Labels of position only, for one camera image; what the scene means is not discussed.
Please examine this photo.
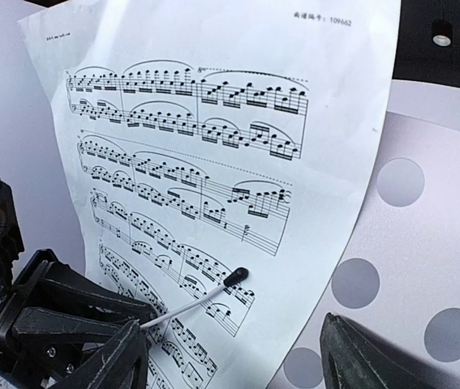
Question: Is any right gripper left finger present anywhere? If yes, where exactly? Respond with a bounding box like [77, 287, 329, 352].
[58, 320, 148, 389]

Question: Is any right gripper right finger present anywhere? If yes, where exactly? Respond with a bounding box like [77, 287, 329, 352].
[320, 312, 441, 388]

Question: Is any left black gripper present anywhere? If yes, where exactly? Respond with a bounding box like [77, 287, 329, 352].
[0, 249, 157, 388]

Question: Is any white perforated music stand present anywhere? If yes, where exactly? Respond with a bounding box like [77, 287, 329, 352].
[0, 4, 460, 388]

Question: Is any white sheet music page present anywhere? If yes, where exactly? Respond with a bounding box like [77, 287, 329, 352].
[19, 1, 401, 388]

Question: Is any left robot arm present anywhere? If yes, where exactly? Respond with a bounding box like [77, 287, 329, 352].
[0, 178, 157, 388]

